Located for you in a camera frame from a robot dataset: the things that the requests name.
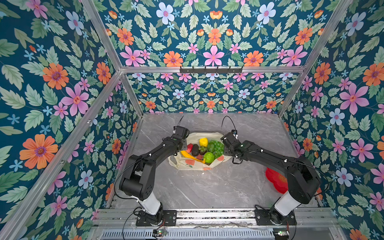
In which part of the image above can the cream plastic bag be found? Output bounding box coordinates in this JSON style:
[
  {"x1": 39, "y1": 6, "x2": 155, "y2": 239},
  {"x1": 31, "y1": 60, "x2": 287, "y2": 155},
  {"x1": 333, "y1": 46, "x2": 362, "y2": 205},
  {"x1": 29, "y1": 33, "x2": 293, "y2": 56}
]
[{"x1": 168, "y1": 133, "x2": 231, "y2": 171}]

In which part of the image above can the red flower-shaped plate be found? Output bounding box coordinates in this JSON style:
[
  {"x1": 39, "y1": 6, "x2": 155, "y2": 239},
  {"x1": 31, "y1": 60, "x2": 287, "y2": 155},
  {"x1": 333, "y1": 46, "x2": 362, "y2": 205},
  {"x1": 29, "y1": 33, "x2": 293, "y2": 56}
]
[{"x1": 265, "y1": 168, "x2": 288, "y2": 194}]

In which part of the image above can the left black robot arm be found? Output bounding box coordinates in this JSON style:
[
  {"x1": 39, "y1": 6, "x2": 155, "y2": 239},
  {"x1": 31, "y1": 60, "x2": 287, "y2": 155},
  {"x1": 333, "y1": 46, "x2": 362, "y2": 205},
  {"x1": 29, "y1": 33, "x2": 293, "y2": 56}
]
[{"x1": 119, "y1": 126, "x2": 190, "y2": 216}]

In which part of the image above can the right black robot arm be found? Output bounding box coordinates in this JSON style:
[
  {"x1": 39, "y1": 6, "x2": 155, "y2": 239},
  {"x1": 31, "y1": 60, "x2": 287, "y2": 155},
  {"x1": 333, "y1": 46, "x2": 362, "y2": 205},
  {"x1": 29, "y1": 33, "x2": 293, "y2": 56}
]
[{"x1": 221, "y1": 133, "x2": 322, "y2": 218}]

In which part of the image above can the yellow fake banana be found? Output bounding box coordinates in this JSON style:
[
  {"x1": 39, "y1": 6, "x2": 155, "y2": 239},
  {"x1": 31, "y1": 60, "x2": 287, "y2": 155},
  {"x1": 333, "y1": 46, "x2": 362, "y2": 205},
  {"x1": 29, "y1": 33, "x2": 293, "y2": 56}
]
[{"x1": 181, "y1": 151, "x2": 205, "y2": 164}]

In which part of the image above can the red fake strawberry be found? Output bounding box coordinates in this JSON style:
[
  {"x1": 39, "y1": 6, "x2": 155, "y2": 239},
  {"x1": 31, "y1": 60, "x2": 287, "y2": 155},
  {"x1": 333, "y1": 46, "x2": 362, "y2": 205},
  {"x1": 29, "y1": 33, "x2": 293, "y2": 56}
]
[{"x1": 186, "y1": 144, "x2": 194, "y2": 154}]

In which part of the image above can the dark fake avocado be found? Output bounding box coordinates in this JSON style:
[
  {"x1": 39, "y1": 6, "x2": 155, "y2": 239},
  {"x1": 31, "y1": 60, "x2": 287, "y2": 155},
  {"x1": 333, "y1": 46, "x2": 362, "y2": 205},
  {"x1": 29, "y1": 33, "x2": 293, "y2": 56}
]
[{"x1": 191, "y1": 144, "x2": 200, "y2": 157}]

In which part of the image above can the yellow fake lemon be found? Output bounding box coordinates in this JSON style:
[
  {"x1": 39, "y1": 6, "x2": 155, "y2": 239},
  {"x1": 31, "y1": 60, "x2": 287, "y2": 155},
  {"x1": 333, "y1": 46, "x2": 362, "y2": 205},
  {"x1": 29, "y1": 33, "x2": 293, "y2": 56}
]
[{"x1": 199, "y1": 138, "x2": 209, "y2": 148}]

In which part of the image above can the light green fake custard apple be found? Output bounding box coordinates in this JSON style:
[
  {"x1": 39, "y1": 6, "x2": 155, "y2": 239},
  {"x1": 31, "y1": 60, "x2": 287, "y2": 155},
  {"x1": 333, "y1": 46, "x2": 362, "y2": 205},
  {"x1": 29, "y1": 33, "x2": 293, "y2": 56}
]
[{"x1": 203, "y1": 152, "x2": 216, "y2": 165}]

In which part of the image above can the black hook rail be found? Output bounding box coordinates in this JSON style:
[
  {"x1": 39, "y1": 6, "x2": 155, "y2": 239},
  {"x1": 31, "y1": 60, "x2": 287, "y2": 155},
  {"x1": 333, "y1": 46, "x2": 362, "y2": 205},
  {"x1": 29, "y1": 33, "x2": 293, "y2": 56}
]
[{"x1": 179, "y1": 66, "x2": 243, "y2": 75}]

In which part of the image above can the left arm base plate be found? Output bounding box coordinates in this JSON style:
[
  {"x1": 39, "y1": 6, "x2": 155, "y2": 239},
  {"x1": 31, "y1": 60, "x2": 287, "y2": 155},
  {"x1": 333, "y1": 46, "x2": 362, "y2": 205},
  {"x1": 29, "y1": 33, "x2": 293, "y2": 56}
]
[{"x1": 136, "y1": 210, "x2": 178, "y2": 227}]

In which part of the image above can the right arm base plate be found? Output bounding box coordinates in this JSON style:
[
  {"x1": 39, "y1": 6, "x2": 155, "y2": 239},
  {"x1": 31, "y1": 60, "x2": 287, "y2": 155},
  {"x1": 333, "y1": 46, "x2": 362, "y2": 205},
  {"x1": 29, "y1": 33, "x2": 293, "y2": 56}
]
[{"x1": 254, "y1": 208, "x2": 297, "y2": 226}]

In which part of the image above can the aluminium mounting rail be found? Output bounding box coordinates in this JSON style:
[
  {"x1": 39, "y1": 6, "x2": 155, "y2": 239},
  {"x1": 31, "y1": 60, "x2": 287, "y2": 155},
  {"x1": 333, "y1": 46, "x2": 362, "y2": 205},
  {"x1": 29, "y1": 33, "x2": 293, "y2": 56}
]
[{"x1": 88, "y1": 208, "x2": 346, "y2": 240}]

